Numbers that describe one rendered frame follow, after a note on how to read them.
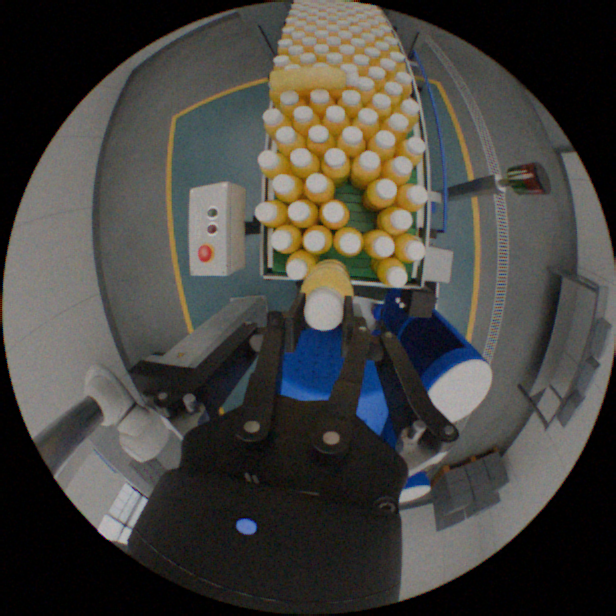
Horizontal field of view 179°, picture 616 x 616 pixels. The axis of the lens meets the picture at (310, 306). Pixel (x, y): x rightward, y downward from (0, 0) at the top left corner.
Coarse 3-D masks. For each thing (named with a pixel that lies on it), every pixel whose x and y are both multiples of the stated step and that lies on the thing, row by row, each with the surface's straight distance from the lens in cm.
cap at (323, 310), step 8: (312, 296) 21; (320, 296) 21; (328, 296) 21; (336, 296) 22; (312, 304) 22; (320, 304) 21; (328, 304) 21; (336, 304) 21; (304, 312) 22; (312, 312) 22; (320, 312) 22; (328, 312) 22; (336, 312) 22; (312, 320) 22; (320, 320) 22; (328, 320) 22; (336, 320) 22; (320, 328) 22; (328, 328) 22
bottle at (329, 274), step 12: (324, 264) 31; (336, 264) 32; (312, 276) 26; (324, 276) 25; (336, 276) 25; (348, 276) 30; (312, 288) 24; (324, 288) 23; (336, 288) 24; (348, 288) 25
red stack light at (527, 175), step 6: (534, 162) 50; (522, 168) 50; (528, 168) 48; (522, 174) 49; (528, 174) 48; (528, 180) 48; (534, 180) 47; (528, 186) 49; (534, 186) 48; (534, 192) 49; (540, 192) 48
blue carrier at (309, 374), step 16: (304, 336) 54; (320, 336) 54; (336, 336) 55; (304, 352) 48; (320, 352) 48; (336, 352) 48; (288, 368) 43; (304, 368) 43; (320, 368) 43; (336, 368) 43; (368, 368) 44; (288, 384) 40; (304, 384) 39; (320, 384) 39; (368, 384) 40; (304, 400) 39; (368, 400) 39; (384, 400) 43; (368, 416) 43; (384, 416) 49
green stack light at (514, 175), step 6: (510, 168) 53; (516, 168) 51; (510, 174) 52; (516, 174) 50; (510, 180) 52; (516, 180) 50; (522, 180) 49; (516, 186) 51; (522, 186) 50; (516, 192) 53; (522, 192) 51; (528, 192) 50
